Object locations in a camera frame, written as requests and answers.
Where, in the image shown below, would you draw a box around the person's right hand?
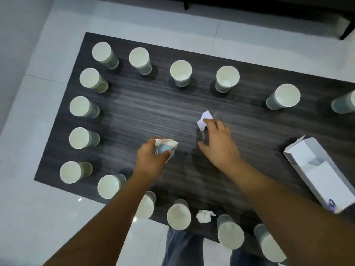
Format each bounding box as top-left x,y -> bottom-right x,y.
198,118 -> 242,173

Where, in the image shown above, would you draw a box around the person's left hand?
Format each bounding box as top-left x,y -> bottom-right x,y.
133,136 -> 172,179

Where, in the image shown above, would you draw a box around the paper cup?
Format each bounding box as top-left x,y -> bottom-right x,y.
154,138 -> 179,164

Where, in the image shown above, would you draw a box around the person's left forearm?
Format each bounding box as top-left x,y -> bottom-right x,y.
43,173 -> 152,266

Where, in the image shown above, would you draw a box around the person's right forearm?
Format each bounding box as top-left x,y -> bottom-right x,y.
229,159 -> 355,266

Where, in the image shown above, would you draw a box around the white paper scrap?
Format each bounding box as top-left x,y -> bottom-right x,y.
197,111 -> 214,132

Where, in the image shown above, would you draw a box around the crumpled white paper ball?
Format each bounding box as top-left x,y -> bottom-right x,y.
196,209 -> 216,224

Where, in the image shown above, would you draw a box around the person's blue jeans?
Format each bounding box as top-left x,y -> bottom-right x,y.
162,226 -> 290,266

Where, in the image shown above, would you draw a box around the open white carton box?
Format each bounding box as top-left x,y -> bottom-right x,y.
283,135 -> 355,214

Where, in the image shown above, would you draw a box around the dark furniture with legs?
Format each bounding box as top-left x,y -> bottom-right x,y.
182,0 -> 355,41

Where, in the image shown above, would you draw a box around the ring of white paper cups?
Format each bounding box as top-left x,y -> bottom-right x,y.
59,41 -> 355,264

